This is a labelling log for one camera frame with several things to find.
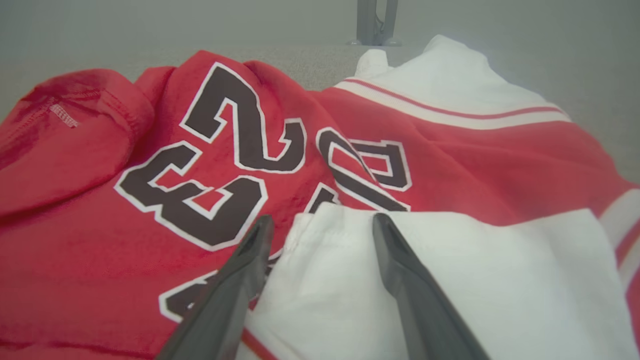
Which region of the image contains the grey partition post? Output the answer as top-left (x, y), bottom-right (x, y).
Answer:
top-left (349, 0), bottom-right (404, 48)

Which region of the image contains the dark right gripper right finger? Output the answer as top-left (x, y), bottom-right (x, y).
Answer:
top-left (372, 212), bottom-right (491, 360)

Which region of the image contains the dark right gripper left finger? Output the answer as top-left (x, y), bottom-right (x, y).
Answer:
top-left (155, 215), bottom-right (275, 360)

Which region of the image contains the red white basketball jersey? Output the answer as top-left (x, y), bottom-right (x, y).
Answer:
top-left (0, 34), bottom-right (640, 360)

